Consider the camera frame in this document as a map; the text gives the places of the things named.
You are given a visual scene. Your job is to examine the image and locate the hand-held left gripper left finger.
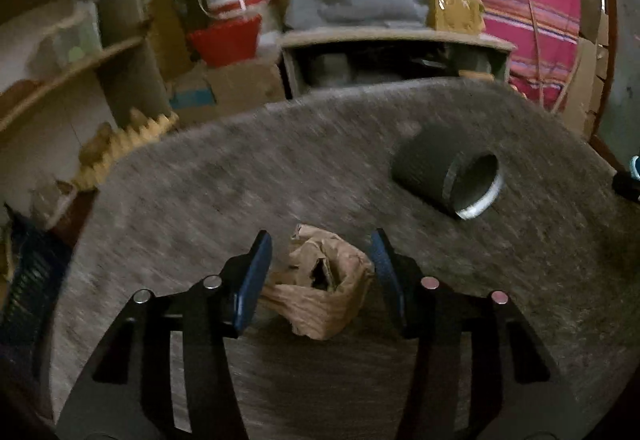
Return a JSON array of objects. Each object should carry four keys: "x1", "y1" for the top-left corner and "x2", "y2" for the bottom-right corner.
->
[{"x1": 56, "y1": 230, "x2": 273, "y2": 440}]

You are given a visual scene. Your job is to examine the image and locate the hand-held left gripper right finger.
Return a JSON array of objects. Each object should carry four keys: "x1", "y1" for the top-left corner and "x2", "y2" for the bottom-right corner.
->
[{"x1": 370, "y1": 227, "x2": 583, "y2": 440}]

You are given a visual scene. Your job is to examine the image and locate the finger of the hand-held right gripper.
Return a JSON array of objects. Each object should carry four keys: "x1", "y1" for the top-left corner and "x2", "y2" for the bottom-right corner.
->
[{"x1": 612, "y1": 169, "x2": 640, "y2": 203}]

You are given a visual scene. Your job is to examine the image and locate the brown paper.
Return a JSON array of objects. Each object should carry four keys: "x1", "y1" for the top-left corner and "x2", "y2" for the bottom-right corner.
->
[{"x1": 260, "y1": 223, "x2": 376, "y2": 341}]

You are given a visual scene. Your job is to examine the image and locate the cardboard sheets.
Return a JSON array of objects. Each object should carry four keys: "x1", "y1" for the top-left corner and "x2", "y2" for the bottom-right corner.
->
[{"x1": 564, "y1": 0, "x2": 612, "y2": 137}]

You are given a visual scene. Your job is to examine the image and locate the grey cup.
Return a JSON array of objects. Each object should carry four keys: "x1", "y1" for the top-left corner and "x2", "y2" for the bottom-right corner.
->
[{"x1": 391, "y1": 125, "x2": 503, "y2": 221}]

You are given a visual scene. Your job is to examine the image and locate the yellow egg tray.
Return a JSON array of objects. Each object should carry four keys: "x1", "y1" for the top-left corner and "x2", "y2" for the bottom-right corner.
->
[{"x1": 72, "y1": 113, "x2": 180, "y2": 191}]

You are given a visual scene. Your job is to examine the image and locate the cardboard box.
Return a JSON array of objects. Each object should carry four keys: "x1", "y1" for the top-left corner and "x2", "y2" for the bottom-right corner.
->
[{"x1": 167, "y1": 60, "x2": 286, "y2": 123}]

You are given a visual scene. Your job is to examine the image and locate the large potato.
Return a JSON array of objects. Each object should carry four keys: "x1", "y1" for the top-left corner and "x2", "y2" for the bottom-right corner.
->
[{"x1": 80, "y1": 123, "x2": 114, "y2": 167}]

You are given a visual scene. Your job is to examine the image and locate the blue plastic crate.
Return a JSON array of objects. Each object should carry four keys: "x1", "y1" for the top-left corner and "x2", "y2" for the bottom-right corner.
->
[{"x1": 0, "y1": 220, "x2": 66, "y2": 351}]

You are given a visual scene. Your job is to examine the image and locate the small wooden cabinet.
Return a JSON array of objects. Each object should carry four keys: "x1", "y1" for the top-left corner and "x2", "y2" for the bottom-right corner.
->
[{"x1": 277, "y1": 26, "x2": 516, "y2": 98}]

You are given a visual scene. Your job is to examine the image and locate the red plastic basket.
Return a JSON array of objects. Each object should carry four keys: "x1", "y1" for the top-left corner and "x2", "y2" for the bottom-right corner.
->
[{"x1": 187, "y1": 15, "x2": 263, "y2": 68}]

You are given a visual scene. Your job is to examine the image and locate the yellow basket with sticks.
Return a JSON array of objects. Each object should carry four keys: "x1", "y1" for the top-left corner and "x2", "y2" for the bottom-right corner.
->
[{"x1": 426, "y1": 0, "x2": 486, "y2": 35}]

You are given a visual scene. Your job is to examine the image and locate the wooden shelf unit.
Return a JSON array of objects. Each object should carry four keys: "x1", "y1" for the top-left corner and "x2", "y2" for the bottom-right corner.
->
[{"x1": 0, "y1": 0, "x2": 175, "y2": 241}]

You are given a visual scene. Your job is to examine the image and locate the clear plastic container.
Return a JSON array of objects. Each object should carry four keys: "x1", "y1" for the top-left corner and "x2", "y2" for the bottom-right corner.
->
[{"x1": 50, "y1": 3, "x2": 103, "y2": 67}]

